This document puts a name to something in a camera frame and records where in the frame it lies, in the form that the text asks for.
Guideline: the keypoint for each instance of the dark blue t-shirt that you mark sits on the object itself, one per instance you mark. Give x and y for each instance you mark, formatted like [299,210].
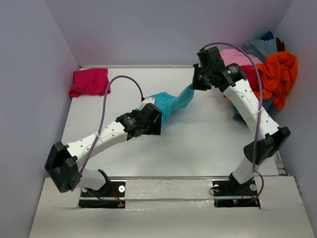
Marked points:
[267,36]

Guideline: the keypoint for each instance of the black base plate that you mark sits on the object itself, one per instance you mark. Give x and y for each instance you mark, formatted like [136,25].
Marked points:
[110,197]
[226,196]

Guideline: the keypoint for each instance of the magenta t-shirt in pile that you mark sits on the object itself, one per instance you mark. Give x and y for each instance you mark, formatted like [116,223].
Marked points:
[250,74]

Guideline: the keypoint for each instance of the grey-blue t-shirt at back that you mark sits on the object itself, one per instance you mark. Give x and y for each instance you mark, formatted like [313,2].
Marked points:
[260,48]

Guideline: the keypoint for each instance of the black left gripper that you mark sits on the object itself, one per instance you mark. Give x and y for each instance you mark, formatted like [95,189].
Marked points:
[154,129]

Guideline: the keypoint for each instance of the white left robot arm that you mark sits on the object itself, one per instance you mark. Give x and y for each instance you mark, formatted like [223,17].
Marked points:
[66,164]

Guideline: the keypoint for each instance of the turquoise t-shirt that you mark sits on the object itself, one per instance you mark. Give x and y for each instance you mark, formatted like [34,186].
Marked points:
[168,103]

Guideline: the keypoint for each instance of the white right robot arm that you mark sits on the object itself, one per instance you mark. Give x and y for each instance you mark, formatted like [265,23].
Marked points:
[232,82]

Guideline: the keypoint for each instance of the slate blue t-shirt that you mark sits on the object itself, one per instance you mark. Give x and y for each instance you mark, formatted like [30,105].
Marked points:
[266,105]

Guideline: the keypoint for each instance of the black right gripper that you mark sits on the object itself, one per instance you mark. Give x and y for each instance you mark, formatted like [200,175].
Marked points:
[196,84]

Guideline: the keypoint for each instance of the pink t-shirt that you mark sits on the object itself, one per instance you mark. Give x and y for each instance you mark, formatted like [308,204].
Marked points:
[231,56]

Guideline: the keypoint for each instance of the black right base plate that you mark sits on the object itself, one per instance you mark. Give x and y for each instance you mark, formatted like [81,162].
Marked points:
[226,196]

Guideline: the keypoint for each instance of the folded magenta t-shirt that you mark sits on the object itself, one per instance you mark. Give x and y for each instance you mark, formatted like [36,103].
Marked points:
[92,82]

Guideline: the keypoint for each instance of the orange t-shirt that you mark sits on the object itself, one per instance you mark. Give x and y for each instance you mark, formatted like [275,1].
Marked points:
[278,75]

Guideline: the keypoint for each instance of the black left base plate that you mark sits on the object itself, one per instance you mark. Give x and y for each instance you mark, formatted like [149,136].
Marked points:
[110,197]

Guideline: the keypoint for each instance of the maroon t-shirt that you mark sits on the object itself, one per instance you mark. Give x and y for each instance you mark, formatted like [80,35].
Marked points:
[280,45]

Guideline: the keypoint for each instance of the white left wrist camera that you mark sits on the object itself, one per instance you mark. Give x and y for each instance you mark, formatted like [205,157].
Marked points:
[147,100]

